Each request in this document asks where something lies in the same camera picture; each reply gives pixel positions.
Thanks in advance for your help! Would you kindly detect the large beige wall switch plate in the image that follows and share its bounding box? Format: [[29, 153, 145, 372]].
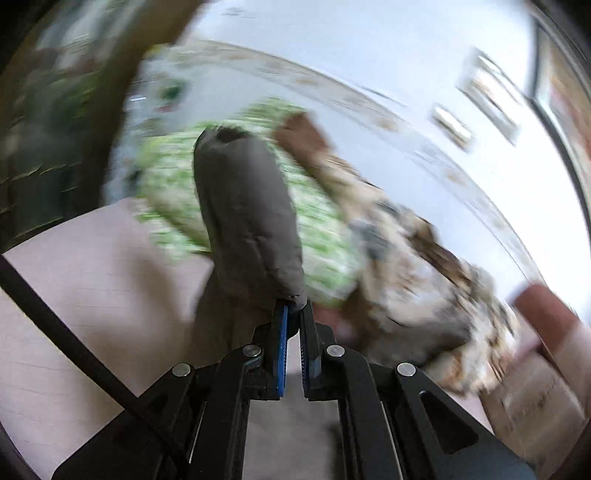
[[456, 47, 522, 145]]

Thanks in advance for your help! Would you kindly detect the green printed plastic bag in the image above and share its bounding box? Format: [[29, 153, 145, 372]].
[[127, 76, 188, 118]]

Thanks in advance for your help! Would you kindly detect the striped floral sofa cushion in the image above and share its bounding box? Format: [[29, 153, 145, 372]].
[[479, 351, 589, 467]]

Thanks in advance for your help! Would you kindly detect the pink sofa armrest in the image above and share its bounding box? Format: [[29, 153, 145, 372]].
[[510, 282, 591, 365]]

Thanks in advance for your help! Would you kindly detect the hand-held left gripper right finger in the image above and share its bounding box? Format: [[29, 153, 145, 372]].
[[298, 300, 539, 480]]

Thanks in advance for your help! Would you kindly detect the small beige wall switch plate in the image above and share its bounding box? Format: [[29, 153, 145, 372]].
[[431, 105, 475, 152]]

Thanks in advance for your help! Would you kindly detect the grey puffer jacket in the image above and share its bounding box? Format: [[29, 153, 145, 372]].
[[190, 126, 474, 370]]

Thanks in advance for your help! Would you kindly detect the wooden door with patterned glass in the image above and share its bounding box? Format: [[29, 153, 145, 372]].
[[0, 0, 211, 254]]

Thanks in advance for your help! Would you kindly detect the pink quilted mattress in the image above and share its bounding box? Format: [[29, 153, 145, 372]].
[[0, 198, 490, 480]]

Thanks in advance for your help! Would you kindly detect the green checked pillow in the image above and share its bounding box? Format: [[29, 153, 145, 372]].
[[136, 99, 362, 310]]

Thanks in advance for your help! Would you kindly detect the leaf print blanket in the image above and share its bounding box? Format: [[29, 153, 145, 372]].
[[272, 113, 523, 398]]

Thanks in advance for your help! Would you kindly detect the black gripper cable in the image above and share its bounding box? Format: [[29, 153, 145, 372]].
[[0, 254, 190, 480]]

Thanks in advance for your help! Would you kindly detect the dark wooden frame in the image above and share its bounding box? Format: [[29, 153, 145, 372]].
[[529, 18, 591, 217]]

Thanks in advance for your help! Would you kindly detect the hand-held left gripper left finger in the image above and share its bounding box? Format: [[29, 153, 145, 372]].
[[51, 300, 291, 480]]

